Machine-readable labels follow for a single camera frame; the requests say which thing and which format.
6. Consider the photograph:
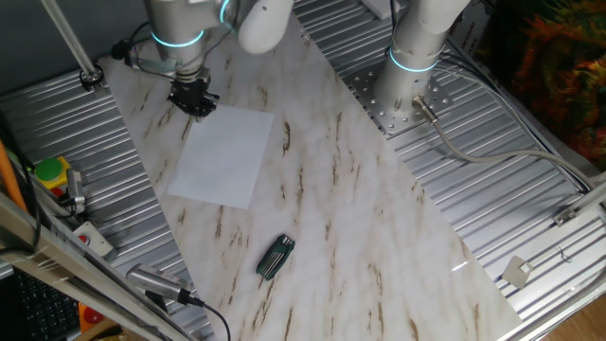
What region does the black base cable bundle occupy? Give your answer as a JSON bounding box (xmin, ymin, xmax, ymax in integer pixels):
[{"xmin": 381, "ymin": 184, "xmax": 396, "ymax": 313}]
[{"xmin": 383, "ymin": 0, "xmax": 399, "ymax": 48}]

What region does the grey cable with metal connector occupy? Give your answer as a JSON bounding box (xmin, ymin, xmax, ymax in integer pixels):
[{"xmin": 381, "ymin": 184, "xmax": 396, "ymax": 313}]
[{"xmin": 410, "ymin": 94, "xmax": 598, "ymax": 190}]

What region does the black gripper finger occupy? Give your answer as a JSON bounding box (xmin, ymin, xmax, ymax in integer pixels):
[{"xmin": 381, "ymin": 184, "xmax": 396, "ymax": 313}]
[
  {"xmin": 166, "ymin": 92, "xmax": 190, "ymax": 115},
  {"xmin": 193, "ymin": 94, "xmax": 221, "ymax": 120}
]

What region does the black camera cable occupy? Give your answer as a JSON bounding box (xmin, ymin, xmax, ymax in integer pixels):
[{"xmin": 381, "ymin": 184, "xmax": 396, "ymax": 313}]
[{"xmin": 182, "ymin": 291, "xmax": 233, "ymax": 341}]

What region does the aluminium profile bar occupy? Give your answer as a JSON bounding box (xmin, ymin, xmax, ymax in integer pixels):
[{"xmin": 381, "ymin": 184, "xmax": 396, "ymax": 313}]
[{"xmin": 567, "ymin": 170, "xmax": 606, "ymax": 214}]

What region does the white cable bundle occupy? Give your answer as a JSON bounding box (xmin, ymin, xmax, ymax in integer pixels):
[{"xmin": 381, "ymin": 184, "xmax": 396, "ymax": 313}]
[{"xmin": 435, "ymin": 51, "xmax": 593, "ymax": 190}]

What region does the white paper sheet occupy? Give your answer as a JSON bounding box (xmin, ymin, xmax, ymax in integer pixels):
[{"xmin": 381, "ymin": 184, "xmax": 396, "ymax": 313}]
[{"xmin": 166, "ymin": 103, "xmax": 276, "ymax": 210}]

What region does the marble pattern table mat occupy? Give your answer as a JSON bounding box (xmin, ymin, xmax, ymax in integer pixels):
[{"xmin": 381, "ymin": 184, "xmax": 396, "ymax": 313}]
[{"xmin": 97, "ymin": 0, "xmax": 523, "ymax": 341}]

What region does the orange box red button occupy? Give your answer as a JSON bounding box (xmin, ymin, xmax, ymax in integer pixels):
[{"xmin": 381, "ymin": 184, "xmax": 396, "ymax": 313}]
[{"xmin": 77, "ymin": 301, "xmax": 106, "ymax": 333}]

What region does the black keyboard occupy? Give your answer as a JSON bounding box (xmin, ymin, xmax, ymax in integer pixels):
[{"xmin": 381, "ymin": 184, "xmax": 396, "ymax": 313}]
[{"xmin": 11, "ymin": 269, "xmax": 81, "ymax": 341}]

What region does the grey box red button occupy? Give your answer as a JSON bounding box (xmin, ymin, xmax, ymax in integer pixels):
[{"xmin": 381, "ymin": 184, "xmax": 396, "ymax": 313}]
[{"xmin": 71, "ymin": 220, "xmax": 115, "ymax": 260}]

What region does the green button yellow box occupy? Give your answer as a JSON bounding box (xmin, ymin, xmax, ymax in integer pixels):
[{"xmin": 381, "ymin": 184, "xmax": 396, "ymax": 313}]
[{"xmin": 34, "ymin": 155, "xmax": 73, "ymax": 199}]

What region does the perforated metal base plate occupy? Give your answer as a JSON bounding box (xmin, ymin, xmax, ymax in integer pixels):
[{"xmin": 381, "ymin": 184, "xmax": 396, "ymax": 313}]
[{"xmin": 343, "ymin": 61, "xmax": 454, "ymax": 139}]

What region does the orange pole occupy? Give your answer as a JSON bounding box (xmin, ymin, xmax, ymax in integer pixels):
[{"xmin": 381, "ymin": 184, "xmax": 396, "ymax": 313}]
[{"xmin": 0, "ymin": 139, "xmax": 27, "ymax": 212}]

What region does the aluminium pole with black foot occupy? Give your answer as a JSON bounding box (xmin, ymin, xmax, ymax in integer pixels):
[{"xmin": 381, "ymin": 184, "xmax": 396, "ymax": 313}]
[{"xmin": 39, "ymin": 0, "xmax": 105, "ymax": 94}]

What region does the green hex key set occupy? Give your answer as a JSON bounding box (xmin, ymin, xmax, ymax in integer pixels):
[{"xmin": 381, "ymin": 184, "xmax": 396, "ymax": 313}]
[{"xmin": 256, "ymin": 233, "xmax": 296, "ymax": 281}]

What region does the aluminium frame beam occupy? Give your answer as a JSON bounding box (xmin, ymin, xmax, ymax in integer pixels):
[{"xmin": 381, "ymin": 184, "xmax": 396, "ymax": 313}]
[{"xmin": 0, "ymin": 191, "xmax": 190, "ymax": 341}]

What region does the small metal corner bracket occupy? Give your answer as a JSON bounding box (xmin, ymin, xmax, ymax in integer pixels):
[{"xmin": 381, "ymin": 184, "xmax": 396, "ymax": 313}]
[{"xmin": 552, "ymin": 206, "xmax": 581, "ymax": 227}]

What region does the white box red print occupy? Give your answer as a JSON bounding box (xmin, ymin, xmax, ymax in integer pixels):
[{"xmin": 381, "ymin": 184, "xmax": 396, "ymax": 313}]
[{"xmin": 447, "ymin": 9, "xmax": 493, "ymax": 63}]

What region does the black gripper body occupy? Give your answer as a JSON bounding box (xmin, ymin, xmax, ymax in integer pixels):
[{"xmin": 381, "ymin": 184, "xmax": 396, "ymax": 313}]
[{"xmin": 170, "ymin": 68, "xmax": 213, "ymax": 108}]

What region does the colourful patterned cloth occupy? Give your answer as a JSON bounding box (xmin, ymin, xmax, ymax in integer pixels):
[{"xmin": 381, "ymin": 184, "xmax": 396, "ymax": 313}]
[{"xmin": 477, "ymin": 0, "xmax": 606, "ymax": 171}]

